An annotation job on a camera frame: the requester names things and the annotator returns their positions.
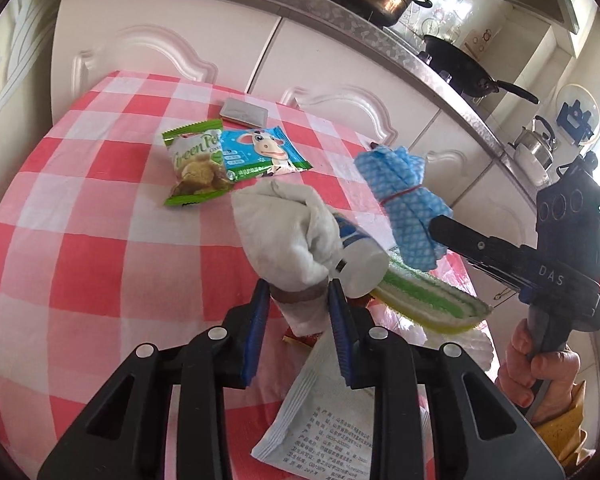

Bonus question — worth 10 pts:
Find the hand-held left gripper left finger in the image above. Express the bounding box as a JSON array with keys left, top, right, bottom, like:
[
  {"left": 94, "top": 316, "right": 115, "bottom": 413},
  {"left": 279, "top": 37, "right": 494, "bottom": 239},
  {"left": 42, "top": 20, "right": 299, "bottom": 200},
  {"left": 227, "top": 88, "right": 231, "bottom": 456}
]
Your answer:
[{"left": 37, "top": 277, "right": 272, "bottom": 480}]

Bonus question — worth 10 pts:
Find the person's right hand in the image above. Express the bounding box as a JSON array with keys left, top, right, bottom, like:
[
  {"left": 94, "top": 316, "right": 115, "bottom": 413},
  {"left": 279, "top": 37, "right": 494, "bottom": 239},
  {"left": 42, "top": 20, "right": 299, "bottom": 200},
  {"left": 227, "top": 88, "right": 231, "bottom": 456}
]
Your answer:
[{"left": 495, "top": 317, "right": 581, "bottom": 423}]

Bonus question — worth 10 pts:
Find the white cloth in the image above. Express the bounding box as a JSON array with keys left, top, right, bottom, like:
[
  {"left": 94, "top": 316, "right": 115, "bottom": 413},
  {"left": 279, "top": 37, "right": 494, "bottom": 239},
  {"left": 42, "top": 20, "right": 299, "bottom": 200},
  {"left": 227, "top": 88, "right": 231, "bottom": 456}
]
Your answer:
[{"left": 231, "top": 180, "right": 343, "bottom": 338}]

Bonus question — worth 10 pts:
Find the blue plastic holder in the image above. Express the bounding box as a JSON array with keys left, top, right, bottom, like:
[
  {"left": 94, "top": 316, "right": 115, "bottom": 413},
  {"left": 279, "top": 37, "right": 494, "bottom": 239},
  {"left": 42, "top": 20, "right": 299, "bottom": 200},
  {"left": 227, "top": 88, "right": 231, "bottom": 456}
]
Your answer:
[{"left": 555, "top": 100, "right": 597, "bottom": 143}]

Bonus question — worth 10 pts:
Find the red white checkered tablecloth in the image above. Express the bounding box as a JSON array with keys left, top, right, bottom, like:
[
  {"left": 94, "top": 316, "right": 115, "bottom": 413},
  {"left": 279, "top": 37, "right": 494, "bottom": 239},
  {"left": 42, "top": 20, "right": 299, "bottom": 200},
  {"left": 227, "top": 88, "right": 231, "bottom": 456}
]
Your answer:
[{"left": 0, "top": 71, "right": 486, "bottom": 480}]

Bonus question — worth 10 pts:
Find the blue wet wipes packet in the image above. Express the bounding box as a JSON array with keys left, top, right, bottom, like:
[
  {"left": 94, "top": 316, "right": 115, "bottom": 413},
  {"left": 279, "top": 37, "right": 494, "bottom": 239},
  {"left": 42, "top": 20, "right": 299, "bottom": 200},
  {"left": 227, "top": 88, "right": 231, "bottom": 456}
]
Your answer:
[{"left": 216, "top": 126, "right": 312, "bottom": 182}]

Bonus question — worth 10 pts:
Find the white cabinet door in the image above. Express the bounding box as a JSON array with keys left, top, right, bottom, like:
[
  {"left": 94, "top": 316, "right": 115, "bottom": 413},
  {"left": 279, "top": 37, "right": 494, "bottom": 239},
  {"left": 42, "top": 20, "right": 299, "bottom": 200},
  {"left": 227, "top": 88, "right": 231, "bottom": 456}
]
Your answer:
[
  {"left": 245, "top": 17, "right": 443, "bottom": 161},
  {"left": 410, "top": 107, "right": 543, "bottom": 261},
  {"left": 50, "top": 0, "right": 283, "bottom": 126}
]

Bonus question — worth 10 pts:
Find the green yellow sponge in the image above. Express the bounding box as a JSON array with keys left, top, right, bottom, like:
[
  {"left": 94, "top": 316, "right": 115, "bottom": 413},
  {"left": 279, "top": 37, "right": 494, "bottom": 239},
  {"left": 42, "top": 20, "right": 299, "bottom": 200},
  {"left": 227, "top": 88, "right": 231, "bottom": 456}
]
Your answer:
[{"left": 370, "top": 255, "right": 493, "bottom": 336}]

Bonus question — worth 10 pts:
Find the steel kettle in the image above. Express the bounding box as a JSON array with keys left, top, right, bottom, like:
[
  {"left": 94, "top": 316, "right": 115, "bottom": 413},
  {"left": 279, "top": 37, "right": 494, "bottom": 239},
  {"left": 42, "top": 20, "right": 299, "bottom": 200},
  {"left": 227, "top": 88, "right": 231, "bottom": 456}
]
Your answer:
[{"left": 510, "top": 115, "right": 556, "bottom": 186}]

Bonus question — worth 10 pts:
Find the white paper sachet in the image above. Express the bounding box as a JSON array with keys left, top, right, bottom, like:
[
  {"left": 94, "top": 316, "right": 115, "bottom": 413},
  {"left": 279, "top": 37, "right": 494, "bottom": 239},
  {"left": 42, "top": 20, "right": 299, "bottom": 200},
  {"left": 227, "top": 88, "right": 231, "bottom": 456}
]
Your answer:
[{"left": 251, "top": 332, "right": 431, "bottom": 480}]

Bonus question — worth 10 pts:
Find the green snack packet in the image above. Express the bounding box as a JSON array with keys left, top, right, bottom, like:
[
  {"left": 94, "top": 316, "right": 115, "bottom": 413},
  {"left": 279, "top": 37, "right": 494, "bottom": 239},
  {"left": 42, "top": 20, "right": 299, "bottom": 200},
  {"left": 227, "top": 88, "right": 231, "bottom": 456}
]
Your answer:
[{"left": 161, "top": 119, "right": 235, "bottom": 208}]

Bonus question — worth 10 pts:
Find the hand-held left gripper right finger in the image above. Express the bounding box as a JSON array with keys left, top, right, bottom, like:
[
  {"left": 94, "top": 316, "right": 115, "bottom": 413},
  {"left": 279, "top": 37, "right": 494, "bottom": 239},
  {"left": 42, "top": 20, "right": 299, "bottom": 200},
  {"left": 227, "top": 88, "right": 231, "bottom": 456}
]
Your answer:
[{"left": 327, "top": 279, "right": 566, "bottom": 480}]

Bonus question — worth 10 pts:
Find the black wok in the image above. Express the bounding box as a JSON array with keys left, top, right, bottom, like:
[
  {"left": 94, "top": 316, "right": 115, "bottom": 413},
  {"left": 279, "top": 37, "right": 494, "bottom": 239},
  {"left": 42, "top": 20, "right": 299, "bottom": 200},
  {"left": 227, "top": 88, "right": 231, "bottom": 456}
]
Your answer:
[{"left": 419, "top": 34, "right": 540, "bottom": 106}]

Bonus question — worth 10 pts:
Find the glass pot lid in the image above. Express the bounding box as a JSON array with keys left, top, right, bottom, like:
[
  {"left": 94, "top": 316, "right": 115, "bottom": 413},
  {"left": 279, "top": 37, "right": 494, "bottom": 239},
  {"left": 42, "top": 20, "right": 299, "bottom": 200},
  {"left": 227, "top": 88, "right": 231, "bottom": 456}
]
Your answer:
[{"left": 555, "top": 84, "right": 600, "bottom": 147}]

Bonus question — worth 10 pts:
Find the white plastic bottle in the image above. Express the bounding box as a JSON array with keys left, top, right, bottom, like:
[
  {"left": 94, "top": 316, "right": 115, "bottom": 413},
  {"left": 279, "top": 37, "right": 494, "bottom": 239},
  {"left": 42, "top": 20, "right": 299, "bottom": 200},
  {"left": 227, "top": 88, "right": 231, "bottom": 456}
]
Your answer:
[{"left": 330, "top": 211, "right": 388, "bottom": 297}]

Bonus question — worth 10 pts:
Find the person's right forearm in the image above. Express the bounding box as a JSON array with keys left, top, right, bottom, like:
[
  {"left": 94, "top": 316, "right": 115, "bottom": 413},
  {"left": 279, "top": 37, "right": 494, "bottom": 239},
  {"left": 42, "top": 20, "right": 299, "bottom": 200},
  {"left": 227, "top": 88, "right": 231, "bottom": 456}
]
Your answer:
[{"left": 532, "top": 380, "right": 593, "bottom": 476}]

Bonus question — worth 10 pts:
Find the white pleated paper liner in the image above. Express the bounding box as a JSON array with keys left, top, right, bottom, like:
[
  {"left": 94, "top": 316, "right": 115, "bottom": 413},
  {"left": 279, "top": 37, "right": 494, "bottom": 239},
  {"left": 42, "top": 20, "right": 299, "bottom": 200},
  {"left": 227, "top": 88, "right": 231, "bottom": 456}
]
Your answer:
[{"left": 380, "top": 305, "right": 495, "bottom": 376}]

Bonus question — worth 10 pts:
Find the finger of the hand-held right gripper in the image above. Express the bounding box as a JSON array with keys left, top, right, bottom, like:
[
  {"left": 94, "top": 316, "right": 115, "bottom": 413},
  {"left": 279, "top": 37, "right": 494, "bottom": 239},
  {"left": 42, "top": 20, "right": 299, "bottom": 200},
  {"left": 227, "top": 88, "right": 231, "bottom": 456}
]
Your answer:
[{"left": 428, "top": 215, "right": 527, "bottom": 292}]

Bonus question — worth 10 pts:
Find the red snack wrapper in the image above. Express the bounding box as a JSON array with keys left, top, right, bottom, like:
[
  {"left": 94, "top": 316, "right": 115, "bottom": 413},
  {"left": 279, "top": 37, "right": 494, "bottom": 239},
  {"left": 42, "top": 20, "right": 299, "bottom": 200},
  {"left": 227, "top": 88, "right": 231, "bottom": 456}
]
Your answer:
[{"left": 282, "top": 330, "right": 326, "bottom": 348}]

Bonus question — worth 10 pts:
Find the smartphone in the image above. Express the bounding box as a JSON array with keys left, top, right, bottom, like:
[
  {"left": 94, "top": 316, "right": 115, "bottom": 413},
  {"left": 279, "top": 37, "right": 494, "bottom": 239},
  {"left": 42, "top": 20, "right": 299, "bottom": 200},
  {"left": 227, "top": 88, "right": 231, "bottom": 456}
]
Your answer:
[{"left": 220, "top": 98, "right": 270, "bottom": 128}]

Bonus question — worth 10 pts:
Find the blue patterned tied cloth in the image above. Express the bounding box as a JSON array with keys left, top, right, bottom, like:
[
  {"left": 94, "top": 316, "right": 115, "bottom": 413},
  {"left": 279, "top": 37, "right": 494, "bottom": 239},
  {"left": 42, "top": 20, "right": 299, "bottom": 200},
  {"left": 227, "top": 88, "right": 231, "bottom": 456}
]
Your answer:
[{"left": 354, "top": 144, "right": 453, "bottom": 270}]

